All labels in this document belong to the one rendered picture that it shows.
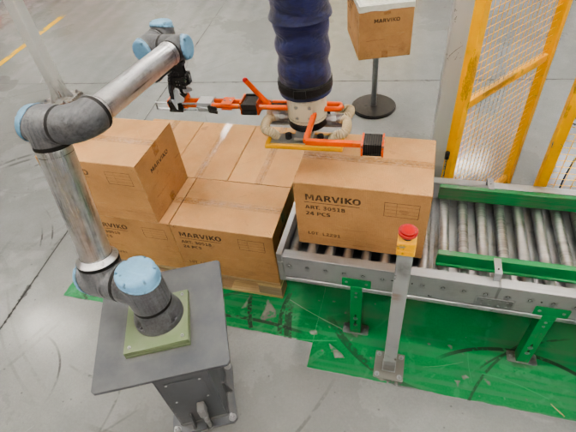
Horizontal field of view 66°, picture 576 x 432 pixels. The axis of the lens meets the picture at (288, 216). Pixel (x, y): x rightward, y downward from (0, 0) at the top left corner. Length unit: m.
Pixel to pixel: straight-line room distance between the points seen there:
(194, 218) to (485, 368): 1.72
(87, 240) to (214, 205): 1.04
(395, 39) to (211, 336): 2.67
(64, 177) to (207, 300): 0.72
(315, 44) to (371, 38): 1.91
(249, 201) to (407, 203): 0.96
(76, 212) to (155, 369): 0.63
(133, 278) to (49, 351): 1.46
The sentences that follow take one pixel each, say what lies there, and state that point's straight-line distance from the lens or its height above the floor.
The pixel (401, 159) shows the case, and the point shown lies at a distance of 2.07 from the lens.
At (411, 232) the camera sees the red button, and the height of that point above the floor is 1.04.
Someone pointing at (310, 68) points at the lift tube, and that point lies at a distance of 1.76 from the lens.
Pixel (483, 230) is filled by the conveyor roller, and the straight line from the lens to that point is 2.38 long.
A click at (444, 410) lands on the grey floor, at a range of 2.43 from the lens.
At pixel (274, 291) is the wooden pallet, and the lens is 2.67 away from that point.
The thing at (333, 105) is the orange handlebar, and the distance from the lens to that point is 1.94.
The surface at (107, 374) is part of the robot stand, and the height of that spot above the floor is 0.75.
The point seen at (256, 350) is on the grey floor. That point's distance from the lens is 2.55.
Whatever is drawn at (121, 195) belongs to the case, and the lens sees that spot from 2.51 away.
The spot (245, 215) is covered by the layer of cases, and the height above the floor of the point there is 0.54.
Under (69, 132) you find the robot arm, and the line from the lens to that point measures 1.43.
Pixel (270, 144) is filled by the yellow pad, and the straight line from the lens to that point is 1.93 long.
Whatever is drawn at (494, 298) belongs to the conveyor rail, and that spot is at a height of 0.50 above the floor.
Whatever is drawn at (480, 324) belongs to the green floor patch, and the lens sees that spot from 2.70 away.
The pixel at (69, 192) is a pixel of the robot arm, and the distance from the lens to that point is 1.57.
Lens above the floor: 2.22
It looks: 45 degrees down
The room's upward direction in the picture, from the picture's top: 8 degrees counter-clockwise
